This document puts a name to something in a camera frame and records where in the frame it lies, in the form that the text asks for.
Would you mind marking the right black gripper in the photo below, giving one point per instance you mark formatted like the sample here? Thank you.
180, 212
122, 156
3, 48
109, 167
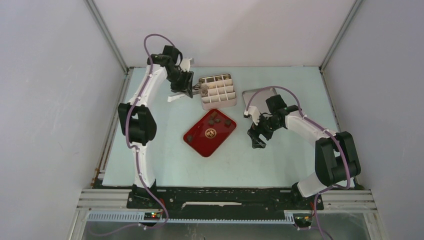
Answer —
254, 132

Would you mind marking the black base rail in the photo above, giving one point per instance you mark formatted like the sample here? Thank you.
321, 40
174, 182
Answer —
223, 203

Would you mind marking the red plastic tray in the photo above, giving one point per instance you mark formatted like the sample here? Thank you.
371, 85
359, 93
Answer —
206, 147

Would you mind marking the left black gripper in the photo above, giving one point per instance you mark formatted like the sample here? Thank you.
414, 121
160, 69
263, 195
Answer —
186, 86

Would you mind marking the silver metal box lid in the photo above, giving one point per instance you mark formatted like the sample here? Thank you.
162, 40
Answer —
259, 100

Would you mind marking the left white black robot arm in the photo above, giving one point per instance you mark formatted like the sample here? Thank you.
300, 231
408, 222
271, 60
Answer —
135, 117

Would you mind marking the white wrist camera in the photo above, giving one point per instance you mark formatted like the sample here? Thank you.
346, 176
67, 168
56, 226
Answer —
253, 113
185, 64

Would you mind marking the white divided chocolate box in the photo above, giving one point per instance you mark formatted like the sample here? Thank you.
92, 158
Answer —
221, 93

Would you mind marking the round foil wrapped chocolate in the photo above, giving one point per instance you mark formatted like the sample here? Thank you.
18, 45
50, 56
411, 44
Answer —
210, 133

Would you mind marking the grey cable duct strip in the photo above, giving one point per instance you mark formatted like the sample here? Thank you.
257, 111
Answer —
140, 217

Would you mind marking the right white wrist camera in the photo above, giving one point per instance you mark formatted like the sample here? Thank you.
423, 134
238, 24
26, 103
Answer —
253, 113

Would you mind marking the silver metal tongs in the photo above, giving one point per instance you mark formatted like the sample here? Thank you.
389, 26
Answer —
197, 89

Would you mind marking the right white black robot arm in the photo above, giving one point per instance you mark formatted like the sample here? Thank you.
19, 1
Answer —
336, 158

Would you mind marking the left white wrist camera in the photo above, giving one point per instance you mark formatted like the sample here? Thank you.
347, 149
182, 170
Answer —
185, 64

